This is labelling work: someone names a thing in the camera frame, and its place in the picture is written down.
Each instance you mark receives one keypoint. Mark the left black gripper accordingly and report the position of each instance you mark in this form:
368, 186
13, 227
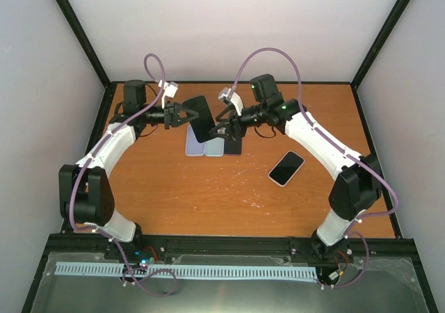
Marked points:
171, 115

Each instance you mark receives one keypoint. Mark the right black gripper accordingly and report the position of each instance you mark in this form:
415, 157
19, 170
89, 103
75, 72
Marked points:
231, 130

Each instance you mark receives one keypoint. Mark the purple phone black screen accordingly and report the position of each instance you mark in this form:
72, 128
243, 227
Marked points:
233, 148

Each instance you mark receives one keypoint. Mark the light blue phone case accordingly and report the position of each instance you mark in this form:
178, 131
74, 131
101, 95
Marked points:
214, 147

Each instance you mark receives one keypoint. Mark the lilac phone case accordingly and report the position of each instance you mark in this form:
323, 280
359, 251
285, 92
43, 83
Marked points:
193, 147

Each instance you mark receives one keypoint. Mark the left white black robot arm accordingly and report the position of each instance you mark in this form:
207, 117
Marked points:
86, 198

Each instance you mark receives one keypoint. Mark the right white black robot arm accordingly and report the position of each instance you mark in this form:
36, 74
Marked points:
356, 186

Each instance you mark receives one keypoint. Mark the phone in white case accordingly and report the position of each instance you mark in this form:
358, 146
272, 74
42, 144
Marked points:
286, 168

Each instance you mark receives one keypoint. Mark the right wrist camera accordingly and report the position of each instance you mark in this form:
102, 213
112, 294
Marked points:
231, 98

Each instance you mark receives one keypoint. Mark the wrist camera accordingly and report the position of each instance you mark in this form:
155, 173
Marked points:
169, 91
231, 98

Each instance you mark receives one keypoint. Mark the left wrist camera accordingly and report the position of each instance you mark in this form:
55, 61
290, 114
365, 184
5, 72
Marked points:
169, 91

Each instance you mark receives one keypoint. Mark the black enclosure frame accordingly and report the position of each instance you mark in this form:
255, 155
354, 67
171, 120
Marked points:
396, 247

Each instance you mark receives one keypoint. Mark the black mounting rail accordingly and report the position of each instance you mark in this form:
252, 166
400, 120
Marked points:
298, 250

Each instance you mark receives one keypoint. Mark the light blue cable duct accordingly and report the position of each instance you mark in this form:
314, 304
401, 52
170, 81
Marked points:
191, 272

